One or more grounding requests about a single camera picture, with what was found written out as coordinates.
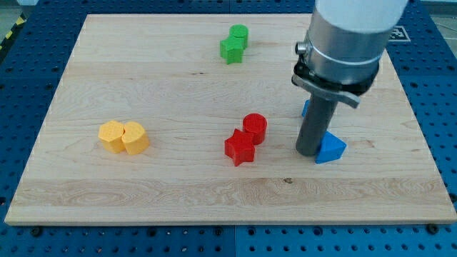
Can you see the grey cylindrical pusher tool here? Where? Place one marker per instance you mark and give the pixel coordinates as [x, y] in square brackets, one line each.
[315, 123]

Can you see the blue triangle block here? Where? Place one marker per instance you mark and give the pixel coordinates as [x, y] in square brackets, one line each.
[331, 149]

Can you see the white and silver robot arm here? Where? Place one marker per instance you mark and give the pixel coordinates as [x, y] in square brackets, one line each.
[338, 59]

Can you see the blue cube block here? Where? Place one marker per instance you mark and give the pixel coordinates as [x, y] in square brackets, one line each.
[305, 108]

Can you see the red cylinder block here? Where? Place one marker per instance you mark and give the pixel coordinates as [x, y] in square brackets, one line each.
[256, 124]

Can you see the red star block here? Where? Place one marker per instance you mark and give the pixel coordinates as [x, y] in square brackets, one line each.
[239, 147]

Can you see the green star block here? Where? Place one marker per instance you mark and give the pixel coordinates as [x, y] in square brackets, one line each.
[231, 49]

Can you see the black and white fiducial marker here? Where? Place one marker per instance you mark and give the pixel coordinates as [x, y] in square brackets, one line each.
[399, 34]

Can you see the green cylinder block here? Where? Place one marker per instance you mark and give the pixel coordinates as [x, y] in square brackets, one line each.
[240, 32]

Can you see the wooden board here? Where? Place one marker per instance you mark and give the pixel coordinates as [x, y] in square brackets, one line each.
[166, 73]

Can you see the yellow heart block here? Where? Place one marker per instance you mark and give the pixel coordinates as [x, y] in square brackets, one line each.
[135, 138]

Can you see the yellow hexagon block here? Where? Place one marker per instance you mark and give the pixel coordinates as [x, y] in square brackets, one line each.
[110, 135]

